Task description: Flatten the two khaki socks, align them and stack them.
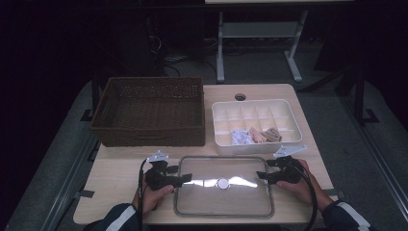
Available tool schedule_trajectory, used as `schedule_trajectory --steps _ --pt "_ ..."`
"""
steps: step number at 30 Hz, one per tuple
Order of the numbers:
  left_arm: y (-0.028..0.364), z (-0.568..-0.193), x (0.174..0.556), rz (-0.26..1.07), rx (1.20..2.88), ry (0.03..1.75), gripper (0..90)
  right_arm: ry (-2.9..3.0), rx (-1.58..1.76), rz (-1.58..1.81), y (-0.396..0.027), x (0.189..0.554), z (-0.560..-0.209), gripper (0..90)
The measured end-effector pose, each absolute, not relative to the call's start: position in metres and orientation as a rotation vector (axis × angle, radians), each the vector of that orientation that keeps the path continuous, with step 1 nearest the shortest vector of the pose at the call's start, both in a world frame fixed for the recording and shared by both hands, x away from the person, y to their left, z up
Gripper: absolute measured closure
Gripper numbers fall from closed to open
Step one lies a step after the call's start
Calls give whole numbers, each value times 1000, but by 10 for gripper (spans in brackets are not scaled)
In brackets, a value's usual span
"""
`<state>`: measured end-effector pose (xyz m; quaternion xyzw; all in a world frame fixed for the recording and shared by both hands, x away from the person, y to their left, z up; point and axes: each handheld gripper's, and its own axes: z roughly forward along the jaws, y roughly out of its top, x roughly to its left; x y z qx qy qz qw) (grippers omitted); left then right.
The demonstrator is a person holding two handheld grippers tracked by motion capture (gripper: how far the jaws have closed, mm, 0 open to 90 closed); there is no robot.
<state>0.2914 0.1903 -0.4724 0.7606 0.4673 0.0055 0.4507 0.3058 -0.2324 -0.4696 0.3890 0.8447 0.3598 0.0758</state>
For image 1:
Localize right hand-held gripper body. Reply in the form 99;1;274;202
269;143;310;186

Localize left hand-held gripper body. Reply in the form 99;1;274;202
143;149;181;192

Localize white divided organizer box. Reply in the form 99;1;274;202
211;98;303;157

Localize tan sock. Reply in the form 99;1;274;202
262;127;283;143

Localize clear lid with white knob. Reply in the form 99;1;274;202
172;155;276;219

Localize white sock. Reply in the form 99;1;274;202
230;129;254;146

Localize brown woven basket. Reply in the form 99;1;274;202
90;76;206;147

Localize person's left hand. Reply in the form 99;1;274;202
131;178;176;217

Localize person's right hand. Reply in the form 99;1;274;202
276;158;335;214

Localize black slanted stand leg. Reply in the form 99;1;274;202
297;65;355;94

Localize black metal stand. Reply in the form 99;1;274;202
80;71;101;122
352;66;380;127

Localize left hand-held gripper cable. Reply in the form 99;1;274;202
138;157;155;231

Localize hand-held gripper cable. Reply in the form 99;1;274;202
293;167;319;231
138;157;155;231

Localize right hand-held gripper cable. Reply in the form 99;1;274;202
293;167;319;231

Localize grey floor rail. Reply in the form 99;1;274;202
41;133;101;231
340;95;408;222

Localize bundle of floor cables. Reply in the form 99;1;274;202
145;35;219;78

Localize white metal frame desk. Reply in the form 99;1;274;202
204;0;354;85

